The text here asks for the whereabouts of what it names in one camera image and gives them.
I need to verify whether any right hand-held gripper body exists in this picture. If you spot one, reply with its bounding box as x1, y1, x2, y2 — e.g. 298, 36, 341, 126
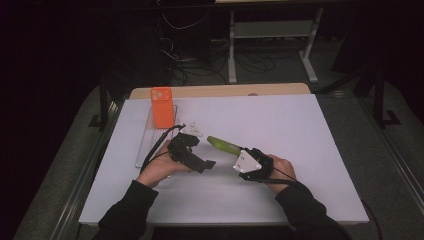
232, 147, 275, 183

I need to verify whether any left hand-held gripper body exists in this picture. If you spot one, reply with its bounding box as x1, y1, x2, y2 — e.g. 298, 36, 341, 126
166, 122, 204, 168

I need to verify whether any green clown-print phone case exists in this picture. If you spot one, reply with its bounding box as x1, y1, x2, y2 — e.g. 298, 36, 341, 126
206, 135, 243, 157

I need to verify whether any clear slotted rack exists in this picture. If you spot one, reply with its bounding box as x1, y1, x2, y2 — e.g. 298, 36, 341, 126
134, 104, 179, 169

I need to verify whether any orange phone case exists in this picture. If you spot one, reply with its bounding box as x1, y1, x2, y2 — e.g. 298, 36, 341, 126
149, 86, 175, 130

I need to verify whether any person's left hand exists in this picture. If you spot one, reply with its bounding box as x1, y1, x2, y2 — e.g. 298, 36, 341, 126
136, 140, 193, 189

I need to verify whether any person's right hand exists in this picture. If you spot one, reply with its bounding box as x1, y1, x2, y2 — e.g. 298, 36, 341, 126
266, 154, 297, 196

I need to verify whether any wooden table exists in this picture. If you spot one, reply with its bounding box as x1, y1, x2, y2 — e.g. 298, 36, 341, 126
129, 83, 312, 100

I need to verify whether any black metal stand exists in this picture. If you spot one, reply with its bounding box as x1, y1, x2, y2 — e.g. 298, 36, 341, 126
372, 64, 402, 130
88, 74, 112, 129

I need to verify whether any left hand-held gripper cable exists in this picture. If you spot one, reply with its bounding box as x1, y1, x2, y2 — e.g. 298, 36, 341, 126
139, 123, 186, 173

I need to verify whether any hand-held gripper cable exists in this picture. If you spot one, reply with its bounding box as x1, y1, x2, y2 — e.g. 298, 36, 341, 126
248, 166, 303, 187
139, 123, 186, 173

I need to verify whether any right hand-held gripper cable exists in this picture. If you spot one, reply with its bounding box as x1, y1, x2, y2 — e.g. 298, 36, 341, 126
248, 166, 303, 187

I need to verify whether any tangle of black floor cables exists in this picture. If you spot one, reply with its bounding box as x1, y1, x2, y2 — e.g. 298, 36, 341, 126
159, 36, 278, 87

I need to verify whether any aluminium rail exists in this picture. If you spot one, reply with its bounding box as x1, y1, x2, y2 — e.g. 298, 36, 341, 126
49, 99, 125, 240
358, 96, 424, 214

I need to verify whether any white hanging cable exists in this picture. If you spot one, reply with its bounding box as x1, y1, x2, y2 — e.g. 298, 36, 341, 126
161, 11, 210, 32

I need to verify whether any white metal desk frame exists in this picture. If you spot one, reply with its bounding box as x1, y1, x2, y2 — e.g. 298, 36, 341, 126
228, 6, 325, 84

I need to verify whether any black cable beside table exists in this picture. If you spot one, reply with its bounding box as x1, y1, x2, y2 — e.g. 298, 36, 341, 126
361, 199, 384, 240

